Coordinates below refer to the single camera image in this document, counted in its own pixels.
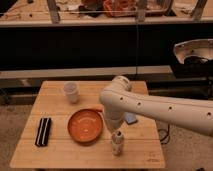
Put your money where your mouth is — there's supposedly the small white bottle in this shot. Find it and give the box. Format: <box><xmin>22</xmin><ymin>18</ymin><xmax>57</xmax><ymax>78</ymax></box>
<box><xmin>111</xmin><ymin>131</ymin><xmax>124</xmax><ymax>156</ymax></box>

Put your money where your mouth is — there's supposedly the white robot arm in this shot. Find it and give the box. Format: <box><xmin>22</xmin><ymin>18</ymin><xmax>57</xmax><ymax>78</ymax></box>
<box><xmin>99</xmin><ymin>76</ymin><xmax>213</xmax><ymax>137</ymax></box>

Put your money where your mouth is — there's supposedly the translucent plastic cup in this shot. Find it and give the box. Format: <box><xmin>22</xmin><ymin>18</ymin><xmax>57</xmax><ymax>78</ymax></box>
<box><xmin>63</xmin><ymin>82</ymin><xmax>79</xmax><ymax>104</ymax></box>

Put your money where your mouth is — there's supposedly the blue sponge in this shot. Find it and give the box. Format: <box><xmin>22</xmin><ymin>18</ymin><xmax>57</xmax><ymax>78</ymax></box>
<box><xmin>124</xmin><ymin>112</ymin><xmax>137</xmax><ymax>125</ymax></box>

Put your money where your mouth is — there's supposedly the orange bowl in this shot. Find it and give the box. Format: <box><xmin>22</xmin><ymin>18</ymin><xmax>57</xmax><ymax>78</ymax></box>
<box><xmin>67</xmin><ymin>109</ymin><xmax>103</xmax><ymax>144</ymax></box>

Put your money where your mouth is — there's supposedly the wooden table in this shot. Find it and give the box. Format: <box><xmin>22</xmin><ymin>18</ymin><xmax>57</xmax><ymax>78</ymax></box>
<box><xmin>10</xmin><ymin>81</ymin><xmax>165</xmax><ymax>169</ymax></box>

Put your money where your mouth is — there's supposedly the orange object on shelf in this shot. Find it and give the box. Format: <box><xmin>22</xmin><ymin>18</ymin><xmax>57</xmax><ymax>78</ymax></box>
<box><xmin>103</xmin><ymin>0</ymin><xmax>136</xmax><ymax>17</ymax></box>

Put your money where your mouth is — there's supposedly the black striped rectangular block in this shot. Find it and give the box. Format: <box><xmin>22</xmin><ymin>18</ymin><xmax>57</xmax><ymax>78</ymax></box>
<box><xmin>35</xmin><ymin>118</ymin><xmax>51</xmax><ymax>147</ymax></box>

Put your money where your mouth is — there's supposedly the black cable on floor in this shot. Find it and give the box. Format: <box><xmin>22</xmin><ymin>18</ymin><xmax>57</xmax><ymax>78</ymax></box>
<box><xmin>157</xmin><ymin>123</ymin><xmax>172</xmax><ymax>146</ymax></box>

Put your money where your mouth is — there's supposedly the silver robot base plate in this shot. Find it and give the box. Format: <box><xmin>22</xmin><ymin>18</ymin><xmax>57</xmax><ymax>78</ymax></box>
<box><xmin>173</xmin><ymin>39</ymin><xmax>213</xmax><ymax>64</ymax></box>

